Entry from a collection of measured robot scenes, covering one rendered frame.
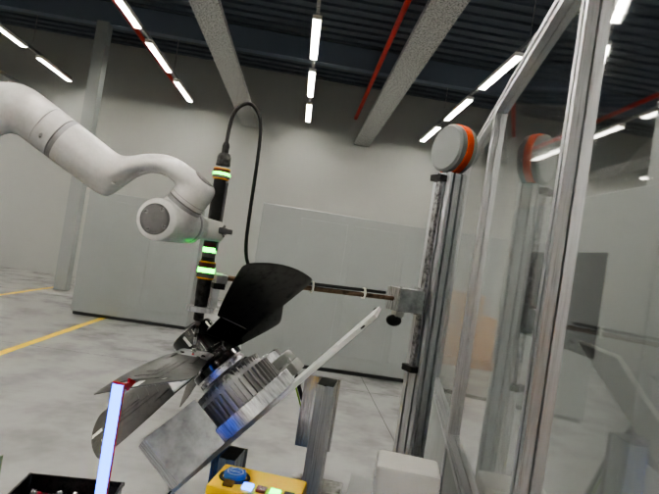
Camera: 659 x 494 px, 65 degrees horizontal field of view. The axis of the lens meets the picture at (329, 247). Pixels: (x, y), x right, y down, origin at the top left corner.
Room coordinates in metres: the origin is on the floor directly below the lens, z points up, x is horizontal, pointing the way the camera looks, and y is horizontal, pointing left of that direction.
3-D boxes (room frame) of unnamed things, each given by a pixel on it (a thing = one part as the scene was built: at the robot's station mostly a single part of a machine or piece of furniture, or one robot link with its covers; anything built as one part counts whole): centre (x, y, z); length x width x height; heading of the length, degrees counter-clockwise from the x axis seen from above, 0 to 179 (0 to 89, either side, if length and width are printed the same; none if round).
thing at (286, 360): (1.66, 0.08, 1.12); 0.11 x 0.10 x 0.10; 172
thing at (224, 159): (1.33, 0.30, 1.50); 0.04 x 0.04 x 0.46
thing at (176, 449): (1.27, 0.28, 0.98); 0.20 x 0.16 x 0.20; 82
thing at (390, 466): (1.43, -0.30, 0.91); 0.17 x 0.16 x 0.11; 82
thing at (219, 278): (1.33, 0.29, 1.35); 0.09 x 0.07 x 0.10; 117
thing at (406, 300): (1.61, -0.26, 1.39); 0.10 x 0.07 x 0.08; 117
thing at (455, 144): (1.65, -0.34, 1.88); 0.17 x 0.15 x 0.16; 172
